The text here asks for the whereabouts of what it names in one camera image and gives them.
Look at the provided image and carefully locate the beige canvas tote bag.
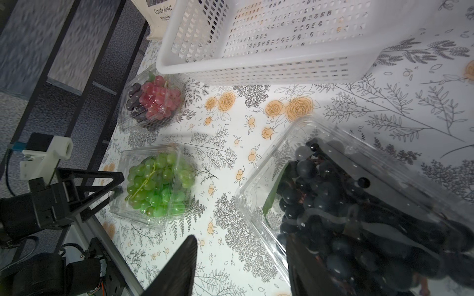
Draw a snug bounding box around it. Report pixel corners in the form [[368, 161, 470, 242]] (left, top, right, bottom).
[[132, 0, 177, 41]]

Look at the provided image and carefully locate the floral tablecloth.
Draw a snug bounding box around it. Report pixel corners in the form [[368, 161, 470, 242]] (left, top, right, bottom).
[[98, 1, 474, 296]]

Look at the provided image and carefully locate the dark purple grape bunch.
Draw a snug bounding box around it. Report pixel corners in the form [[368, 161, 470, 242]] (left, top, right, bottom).
[[125, 83, 149, 124]]

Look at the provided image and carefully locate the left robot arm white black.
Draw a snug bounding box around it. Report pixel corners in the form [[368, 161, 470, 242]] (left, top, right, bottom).
[[1, 168, 125, 296]]

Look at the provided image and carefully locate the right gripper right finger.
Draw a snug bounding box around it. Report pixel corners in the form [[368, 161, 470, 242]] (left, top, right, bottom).
[[286, 236, 341, 296]]

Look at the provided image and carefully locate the clear clamshell container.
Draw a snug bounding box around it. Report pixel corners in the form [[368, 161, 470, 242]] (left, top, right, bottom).
[[236, 117, 474, 296], [110, 143, 196, 233], [117, 65, 185, 133]]

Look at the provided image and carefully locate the green grape bunch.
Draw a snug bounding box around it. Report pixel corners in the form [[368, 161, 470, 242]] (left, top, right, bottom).
[[144, 152, 195, 218], [125, 157, 157, 210]]

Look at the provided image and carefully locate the red grape bunch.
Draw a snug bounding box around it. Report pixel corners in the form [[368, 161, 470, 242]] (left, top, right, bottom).
[[141, 75, 182, 121]]

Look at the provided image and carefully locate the green grape bunch front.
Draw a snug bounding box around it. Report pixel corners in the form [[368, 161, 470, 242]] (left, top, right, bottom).
[[125, 157, 157, 210]]

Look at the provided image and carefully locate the black grape bunch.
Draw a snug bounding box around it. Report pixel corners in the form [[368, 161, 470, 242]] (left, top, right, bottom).
[[276, 139, 407, 240], [275, 205, 474, 296]]

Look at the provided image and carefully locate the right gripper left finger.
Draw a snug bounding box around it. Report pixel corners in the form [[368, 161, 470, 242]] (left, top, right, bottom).
[[141, 235, 198, 296]]

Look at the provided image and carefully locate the white plastic basket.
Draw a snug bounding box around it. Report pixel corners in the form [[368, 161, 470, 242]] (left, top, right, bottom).
[[156, 1, 440, 86]]

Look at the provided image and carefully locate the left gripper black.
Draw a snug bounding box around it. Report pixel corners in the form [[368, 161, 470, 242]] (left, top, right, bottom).
[[1, 168, 125, 241]]

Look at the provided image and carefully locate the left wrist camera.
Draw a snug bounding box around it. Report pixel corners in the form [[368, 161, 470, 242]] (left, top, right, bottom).
[[12, 133, 74, 185]]

